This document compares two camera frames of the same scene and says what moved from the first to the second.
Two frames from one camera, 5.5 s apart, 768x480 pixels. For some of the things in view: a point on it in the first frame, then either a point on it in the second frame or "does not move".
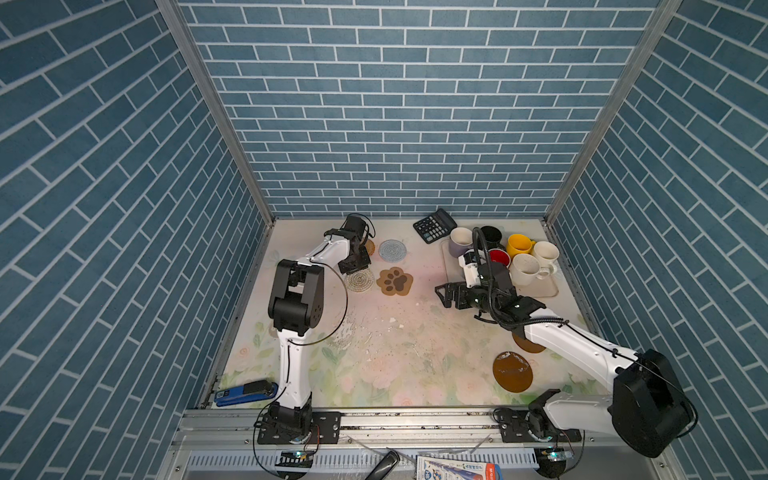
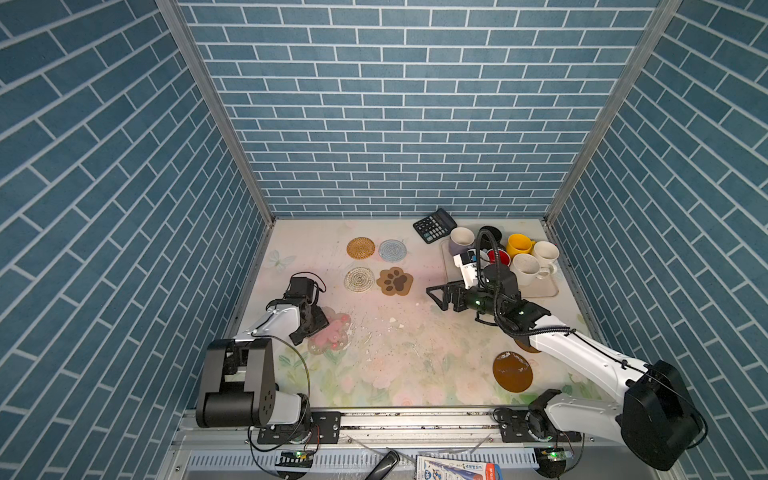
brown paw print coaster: x=394 y=281 does not move
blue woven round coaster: x=392 y=250 does not move
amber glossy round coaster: x=512 y=372 does not move
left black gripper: x=363 y=262 → x=320 y=322
